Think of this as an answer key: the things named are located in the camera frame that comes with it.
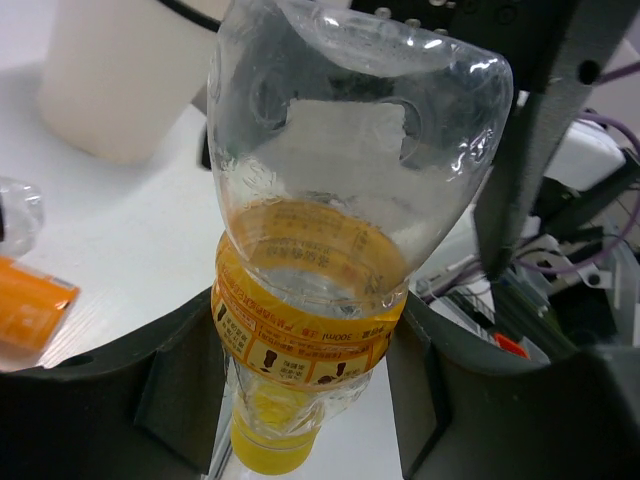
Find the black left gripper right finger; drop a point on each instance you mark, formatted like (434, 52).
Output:
(466, 409)

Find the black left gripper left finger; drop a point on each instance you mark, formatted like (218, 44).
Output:
(144, 406)

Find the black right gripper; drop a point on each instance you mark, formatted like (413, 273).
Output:
(556, 49)

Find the clear bottle with yellow cap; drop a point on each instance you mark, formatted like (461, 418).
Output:
(344, 148)

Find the white bin with black rim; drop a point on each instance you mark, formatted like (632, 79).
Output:
(118, 74)

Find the orange juice bottle left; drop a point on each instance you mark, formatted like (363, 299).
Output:
(33, 305)

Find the clear bottle with black label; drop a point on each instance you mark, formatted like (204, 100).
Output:
(22, 216)

